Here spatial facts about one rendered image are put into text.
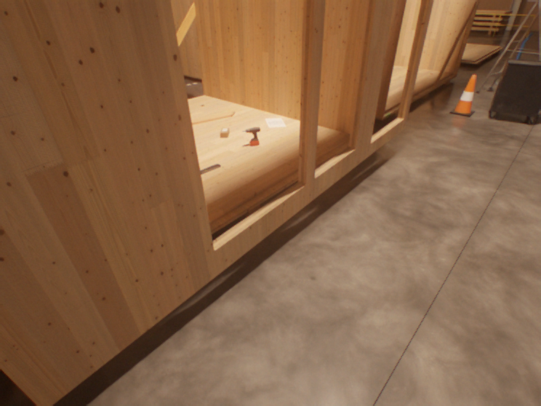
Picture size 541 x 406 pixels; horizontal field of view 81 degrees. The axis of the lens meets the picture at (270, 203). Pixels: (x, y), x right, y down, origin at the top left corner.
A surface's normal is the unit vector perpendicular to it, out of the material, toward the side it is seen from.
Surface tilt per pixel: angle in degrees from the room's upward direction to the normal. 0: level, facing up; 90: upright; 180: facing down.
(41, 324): 90
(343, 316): 0
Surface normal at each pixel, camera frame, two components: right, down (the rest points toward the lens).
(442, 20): -0.65, 0.42
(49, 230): 0.76, 0.36
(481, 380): 0.00, -0.84
